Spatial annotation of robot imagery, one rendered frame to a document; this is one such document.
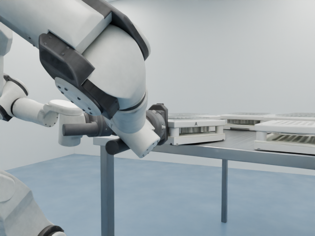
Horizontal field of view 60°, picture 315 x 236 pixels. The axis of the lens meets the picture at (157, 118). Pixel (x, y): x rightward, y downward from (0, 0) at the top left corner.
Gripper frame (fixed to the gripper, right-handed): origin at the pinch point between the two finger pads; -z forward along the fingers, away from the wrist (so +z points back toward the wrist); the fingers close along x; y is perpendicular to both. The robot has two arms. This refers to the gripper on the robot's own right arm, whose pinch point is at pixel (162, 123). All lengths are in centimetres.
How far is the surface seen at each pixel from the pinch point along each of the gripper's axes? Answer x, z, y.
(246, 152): 7.4, 1.1, 25.0
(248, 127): 4, -56, 25
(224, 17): -143, -360, -16
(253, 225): 93, -154, 30
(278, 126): -0.4, 2.1, 33.0
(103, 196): 31.0, -14.8, -29.3
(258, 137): 3.1, 0.5, 28.1
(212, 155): 9.3, -1.3, 15.4
